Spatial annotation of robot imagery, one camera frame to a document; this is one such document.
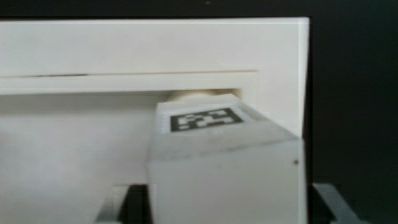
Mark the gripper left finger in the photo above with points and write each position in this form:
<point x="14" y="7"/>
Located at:
<point x="127" y="206"/>

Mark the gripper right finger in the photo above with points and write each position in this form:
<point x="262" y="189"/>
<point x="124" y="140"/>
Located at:
<point x="330" y="208"/>

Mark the white square tabletop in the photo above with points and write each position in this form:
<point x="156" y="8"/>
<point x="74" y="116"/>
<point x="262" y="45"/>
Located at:
<point x="76" y="126"/>

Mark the white U-shaped obstacle fence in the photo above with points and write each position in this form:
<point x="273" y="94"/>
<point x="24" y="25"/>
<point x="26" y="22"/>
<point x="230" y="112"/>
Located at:
<point x="69" y="56"/>

